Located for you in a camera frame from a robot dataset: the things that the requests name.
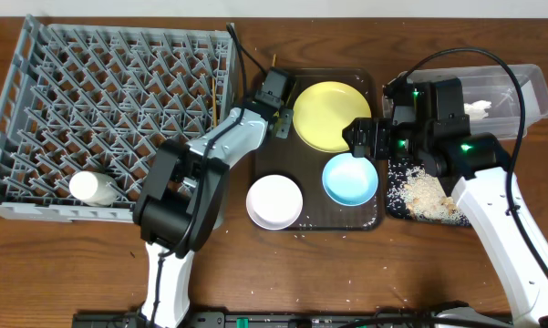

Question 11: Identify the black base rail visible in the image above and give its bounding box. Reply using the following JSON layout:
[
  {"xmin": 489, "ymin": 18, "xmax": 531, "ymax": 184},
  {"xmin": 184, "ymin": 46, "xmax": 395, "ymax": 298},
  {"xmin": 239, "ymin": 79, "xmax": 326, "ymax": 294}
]
[{"xmin": 71, "ymin": 302, "xmax": 512, "ymax": 328}]

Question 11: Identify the dark brown serving tray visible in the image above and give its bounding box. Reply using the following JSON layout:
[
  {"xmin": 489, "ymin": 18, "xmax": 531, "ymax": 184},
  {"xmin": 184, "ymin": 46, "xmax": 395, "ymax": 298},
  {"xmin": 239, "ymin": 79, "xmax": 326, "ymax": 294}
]
[{"xmin": 252, "ymin": 67, "xmax": 385, "ymax": 231}]

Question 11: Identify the light blue bowl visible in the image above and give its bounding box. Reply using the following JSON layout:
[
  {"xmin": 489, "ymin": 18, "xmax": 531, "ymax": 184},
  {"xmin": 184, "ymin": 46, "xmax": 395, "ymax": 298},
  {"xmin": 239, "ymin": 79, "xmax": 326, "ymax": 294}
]
[{"xmin": 322, "ymin": 153, "xmax": 379, "ymax": 207}]

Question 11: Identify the clear plastic bin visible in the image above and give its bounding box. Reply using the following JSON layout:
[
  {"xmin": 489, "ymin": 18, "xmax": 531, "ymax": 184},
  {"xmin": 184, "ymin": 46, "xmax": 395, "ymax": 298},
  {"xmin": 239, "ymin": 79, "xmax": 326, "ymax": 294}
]
[{"xmin": 408, "ymin": 64, "xmax": 548, "ymax": 140}]

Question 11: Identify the rice and nutshell pile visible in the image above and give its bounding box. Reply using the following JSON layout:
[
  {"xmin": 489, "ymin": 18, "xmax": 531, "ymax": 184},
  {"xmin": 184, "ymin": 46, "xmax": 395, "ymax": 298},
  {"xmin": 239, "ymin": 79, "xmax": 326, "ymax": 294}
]
[{"xmin": 387, "ymin": 164, "xmax": 470, "ymax": 227}]

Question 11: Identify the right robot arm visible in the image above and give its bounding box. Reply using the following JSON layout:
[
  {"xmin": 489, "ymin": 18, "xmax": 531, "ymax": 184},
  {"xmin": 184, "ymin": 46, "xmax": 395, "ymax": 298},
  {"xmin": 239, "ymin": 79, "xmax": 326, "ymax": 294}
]
[{"xmin": 342, "ymin": 118, "xmax": 548, "ymax": 327}]

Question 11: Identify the white napkin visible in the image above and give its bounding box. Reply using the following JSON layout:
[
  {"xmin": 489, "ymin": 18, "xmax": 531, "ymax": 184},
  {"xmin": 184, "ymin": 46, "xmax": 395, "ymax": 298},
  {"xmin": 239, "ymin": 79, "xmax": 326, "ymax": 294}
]
[{"xmin": 464, "ymin": 100, "xmax": 491, "ymax": 121}]

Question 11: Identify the black tray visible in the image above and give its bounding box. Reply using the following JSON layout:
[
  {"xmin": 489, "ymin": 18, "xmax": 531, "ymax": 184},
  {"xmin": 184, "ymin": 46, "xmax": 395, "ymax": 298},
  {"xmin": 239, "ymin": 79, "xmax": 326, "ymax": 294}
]
[{"xmin": 385, "ymin": 154, "xmax": 473, "ymax": 228}]

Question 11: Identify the pink bowl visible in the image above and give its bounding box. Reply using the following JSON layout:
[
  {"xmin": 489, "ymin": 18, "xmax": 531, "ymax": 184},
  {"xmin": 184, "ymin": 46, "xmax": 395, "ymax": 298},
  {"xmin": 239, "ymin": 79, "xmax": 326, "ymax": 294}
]
[{"xmin": 245, "ymin": 175, "xmax": 304, "ymax": 231}]

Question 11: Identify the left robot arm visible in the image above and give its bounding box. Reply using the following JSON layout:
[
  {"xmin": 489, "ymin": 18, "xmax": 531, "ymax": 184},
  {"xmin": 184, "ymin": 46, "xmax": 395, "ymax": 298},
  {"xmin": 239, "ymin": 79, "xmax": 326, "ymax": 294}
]
[{"xmin": 133, "ymin": 90, "xmax": 290, "ymax": 327}]

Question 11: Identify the white cup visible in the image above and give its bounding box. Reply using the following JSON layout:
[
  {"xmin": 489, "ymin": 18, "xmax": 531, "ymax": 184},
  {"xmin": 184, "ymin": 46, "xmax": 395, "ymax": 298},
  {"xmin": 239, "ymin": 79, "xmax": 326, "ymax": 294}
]
[{"xmin": 69, "ymin": 170, "xmax": 117, "ymax": 206}]

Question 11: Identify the grey dish rack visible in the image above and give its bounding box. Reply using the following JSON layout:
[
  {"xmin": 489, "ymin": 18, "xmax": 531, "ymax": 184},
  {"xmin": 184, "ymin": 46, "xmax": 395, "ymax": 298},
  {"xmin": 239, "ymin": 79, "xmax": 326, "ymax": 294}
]
[{"xmin": 0, "ymin": 16, "xmax": 238, "ymax": 223}]

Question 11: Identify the yellow plate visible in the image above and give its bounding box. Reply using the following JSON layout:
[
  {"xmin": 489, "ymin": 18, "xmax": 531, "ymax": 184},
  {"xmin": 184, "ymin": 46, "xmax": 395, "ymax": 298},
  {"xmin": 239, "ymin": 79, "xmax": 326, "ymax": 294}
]
[{"xmin": 293, "ymin": 81, "xmax": 371, "ymax": 153}]

